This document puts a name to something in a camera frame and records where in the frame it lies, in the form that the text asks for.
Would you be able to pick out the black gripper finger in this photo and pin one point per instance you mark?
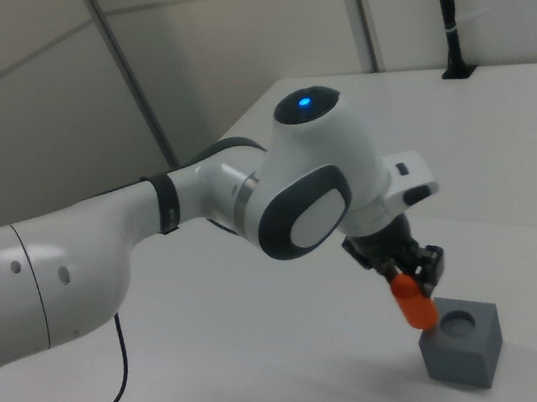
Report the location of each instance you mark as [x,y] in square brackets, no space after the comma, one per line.
[430,265]

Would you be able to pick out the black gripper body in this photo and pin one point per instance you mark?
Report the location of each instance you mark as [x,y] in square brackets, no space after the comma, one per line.
[383,244]

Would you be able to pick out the orange cylinder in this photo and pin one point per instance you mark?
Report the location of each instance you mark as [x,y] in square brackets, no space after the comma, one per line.
[413,306]

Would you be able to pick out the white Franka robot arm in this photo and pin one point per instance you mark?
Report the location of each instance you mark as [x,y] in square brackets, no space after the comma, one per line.
[79,254]

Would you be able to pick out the grey block with round hole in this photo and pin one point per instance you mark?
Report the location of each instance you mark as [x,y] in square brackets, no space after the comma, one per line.
[464,359]

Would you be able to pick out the black pole with base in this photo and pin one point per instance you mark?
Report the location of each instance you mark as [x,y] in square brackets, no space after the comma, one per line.
[447,7]

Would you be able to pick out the grey partition post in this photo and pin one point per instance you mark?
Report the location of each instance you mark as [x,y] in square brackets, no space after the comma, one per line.
[359,10]
[127,65]

